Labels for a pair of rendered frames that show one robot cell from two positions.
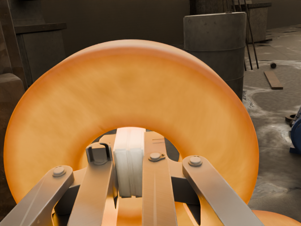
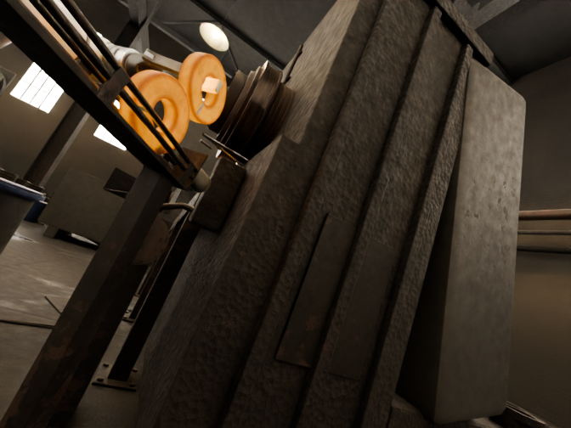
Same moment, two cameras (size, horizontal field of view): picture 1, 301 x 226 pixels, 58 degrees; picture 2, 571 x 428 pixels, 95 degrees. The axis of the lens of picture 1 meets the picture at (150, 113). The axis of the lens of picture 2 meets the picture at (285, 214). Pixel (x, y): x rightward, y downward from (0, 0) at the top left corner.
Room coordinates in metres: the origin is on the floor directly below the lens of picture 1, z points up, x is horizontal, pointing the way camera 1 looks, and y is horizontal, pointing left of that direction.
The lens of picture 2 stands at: (0.56, -0.48, 0.51)
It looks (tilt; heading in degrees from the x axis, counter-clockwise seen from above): 13 degrees up; 102
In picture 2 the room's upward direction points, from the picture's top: 22 degrees clockwise
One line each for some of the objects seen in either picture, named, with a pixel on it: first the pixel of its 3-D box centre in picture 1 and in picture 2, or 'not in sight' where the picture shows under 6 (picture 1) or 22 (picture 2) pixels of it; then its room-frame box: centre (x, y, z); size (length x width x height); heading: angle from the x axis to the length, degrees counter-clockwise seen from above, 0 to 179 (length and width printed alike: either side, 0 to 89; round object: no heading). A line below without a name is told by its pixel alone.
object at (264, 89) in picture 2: not in sight; (246, 115); (0.00, 0.51, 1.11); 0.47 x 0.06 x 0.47; 124
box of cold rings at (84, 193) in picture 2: not in sight; (110, 216); (-2.11, 2.40, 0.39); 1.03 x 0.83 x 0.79; 38
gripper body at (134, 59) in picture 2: not in sight; (151, 72); (0.00, 0.01, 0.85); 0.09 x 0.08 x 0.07; 0
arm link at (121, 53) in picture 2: not in sight; (127, 67); (-0.08, 0.01, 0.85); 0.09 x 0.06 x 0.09; 90
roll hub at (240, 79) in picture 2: not in sight; (227, 102); (-0.08, 0.46, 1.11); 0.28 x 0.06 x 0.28; 124
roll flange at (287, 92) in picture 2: not in sight; (262, 125); (0.07, 0.56, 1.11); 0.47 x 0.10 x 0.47; 124
